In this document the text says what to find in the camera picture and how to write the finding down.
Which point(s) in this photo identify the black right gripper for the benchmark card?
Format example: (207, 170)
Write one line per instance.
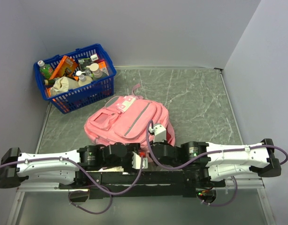
(161, 143)

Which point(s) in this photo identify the pink carton box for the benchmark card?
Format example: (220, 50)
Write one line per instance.
(102, 66)

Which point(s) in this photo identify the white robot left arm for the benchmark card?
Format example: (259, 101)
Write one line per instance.
(17, 167)

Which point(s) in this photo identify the grey pump bottle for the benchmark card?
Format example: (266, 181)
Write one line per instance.
(96, 72)

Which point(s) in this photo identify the cream lotion bottle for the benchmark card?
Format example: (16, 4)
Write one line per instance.
(83, 78)

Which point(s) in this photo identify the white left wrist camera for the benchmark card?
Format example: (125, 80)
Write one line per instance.
(139, 160)

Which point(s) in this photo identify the green drink bottle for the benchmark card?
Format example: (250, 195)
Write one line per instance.
(45, 69)

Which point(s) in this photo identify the black packaged box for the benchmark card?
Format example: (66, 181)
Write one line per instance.
(83, 62)

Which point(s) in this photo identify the pink student backpack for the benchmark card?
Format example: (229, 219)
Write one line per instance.
(124, 119)

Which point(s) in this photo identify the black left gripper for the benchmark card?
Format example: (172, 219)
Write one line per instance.
(132, 147)

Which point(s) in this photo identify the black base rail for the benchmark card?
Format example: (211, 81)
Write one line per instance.
(186, 182)

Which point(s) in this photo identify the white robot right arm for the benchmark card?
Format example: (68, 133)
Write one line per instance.
(216, 162)

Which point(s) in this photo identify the orange snack box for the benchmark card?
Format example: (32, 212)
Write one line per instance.
(65, 68)

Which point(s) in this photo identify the blue plastic shopping basket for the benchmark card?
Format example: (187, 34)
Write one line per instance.
(82, 96)

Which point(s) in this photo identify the beige cloth bag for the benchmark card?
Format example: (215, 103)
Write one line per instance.
(64, 84)

